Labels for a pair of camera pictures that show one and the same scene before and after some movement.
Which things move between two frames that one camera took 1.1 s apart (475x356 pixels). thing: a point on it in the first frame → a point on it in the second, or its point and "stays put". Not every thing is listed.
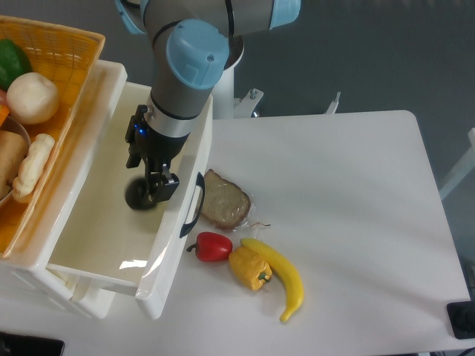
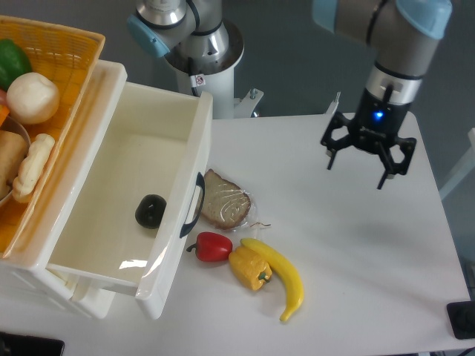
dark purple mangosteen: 137,194 → 150,210
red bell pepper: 211,247 stays put
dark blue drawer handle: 186,228 stays put
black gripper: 156,150 → 378,120
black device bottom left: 19,345 stays put
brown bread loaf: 13,152 stays put
